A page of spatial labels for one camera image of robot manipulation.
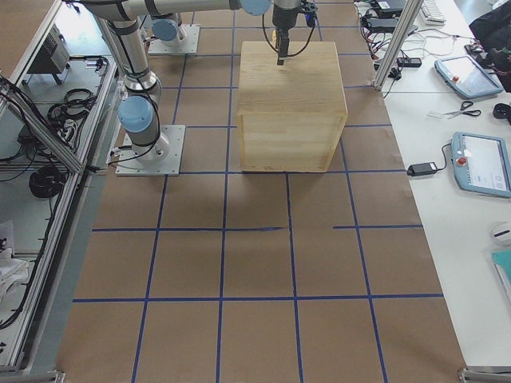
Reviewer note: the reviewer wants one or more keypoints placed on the black handled scissors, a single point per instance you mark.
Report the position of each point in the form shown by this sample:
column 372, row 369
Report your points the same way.
column 465, row 109

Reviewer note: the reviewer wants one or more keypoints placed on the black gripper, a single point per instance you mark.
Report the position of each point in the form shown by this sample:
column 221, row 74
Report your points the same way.
column 283, row 17

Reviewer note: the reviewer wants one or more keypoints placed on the black power brick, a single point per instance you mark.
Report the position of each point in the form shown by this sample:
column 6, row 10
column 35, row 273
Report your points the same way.
column 422, row 169

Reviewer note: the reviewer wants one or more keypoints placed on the wooden drawer cabinet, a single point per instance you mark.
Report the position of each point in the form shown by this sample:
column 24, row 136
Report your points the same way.
column 289, row 117

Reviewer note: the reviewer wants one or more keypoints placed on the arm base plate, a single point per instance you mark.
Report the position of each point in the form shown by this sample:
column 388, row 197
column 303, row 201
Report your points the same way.
column 163, row 159
column 188, row 46

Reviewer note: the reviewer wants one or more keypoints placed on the far teach pendant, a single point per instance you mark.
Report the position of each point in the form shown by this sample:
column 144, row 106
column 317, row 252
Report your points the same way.
column 466, row 77

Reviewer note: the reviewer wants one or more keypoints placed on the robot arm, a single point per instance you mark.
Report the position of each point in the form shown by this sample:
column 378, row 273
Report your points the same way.
column 138, row 114
column 167, row 28

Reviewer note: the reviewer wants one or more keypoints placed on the teach pendant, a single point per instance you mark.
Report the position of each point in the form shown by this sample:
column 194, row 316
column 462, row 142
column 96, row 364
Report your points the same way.
column 481, row 164
column 466, row 77

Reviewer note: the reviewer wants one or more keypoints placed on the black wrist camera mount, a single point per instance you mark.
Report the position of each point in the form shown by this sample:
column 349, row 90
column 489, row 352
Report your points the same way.
column 309, row 10

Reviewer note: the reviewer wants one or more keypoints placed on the aluminium frame post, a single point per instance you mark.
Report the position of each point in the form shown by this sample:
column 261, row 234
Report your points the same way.
column 409, row 13

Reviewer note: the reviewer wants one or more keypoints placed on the near teach pendant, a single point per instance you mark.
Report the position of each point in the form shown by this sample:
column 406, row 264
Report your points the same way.
column 481, row 164

